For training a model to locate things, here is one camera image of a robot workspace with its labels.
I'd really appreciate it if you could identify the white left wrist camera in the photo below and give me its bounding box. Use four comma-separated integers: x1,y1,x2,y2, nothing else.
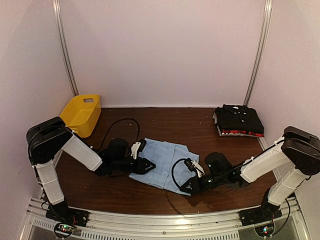
130,139,147,160

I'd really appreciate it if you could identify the aluminium corner post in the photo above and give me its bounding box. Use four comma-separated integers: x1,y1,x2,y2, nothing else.
243,0,273,106
52,0,79,97

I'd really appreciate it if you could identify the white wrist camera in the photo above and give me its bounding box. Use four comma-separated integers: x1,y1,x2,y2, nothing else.
184,158,205,178
130,139,147,160

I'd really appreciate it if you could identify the black button shirt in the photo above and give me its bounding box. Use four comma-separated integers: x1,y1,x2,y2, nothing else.
214,104,264,134

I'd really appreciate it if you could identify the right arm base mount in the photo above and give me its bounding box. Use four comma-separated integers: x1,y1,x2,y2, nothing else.
239,206,283,227

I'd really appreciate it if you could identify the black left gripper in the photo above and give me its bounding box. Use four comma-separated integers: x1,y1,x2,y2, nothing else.
112,156,156,174

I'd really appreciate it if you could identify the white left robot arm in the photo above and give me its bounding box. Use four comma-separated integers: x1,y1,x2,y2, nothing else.
26,117,156,222

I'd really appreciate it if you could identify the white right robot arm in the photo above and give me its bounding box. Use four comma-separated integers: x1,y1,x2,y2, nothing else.
178,126,320,221

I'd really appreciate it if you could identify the aluminium left corner post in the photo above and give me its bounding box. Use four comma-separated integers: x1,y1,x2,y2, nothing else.
52,0,79,97

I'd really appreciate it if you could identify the aluminium front rail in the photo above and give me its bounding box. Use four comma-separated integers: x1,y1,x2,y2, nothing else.
23,197,308,240

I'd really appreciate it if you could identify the light blue long sleeve shirt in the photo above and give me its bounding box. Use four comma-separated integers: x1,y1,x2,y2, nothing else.
129,138,199,196

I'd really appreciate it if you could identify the aluminium right corner post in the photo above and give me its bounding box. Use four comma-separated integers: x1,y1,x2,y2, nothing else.
243,0,273,106

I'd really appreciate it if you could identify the yellow plastic basket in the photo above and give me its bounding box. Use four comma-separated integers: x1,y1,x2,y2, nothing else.
59,94,101,138

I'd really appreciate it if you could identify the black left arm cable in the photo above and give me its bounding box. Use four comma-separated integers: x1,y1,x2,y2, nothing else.
98,118,141,153

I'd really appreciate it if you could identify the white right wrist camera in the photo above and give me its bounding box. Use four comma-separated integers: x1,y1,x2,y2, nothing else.
184,158,205,178

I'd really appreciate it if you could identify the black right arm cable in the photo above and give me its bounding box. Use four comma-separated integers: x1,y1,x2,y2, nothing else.
171,157,246,191

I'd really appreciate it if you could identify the red black plaid shirt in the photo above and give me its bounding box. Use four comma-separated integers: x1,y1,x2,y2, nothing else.
217,128,265,138

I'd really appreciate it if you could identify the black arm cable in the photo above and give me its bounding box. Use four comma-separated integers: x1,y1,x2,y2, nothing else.
171,157,246,191
98,118,141,153

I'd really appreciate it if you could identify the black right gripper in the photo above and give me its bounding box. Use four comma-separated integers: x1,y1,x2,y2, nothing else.
180,172,226,195

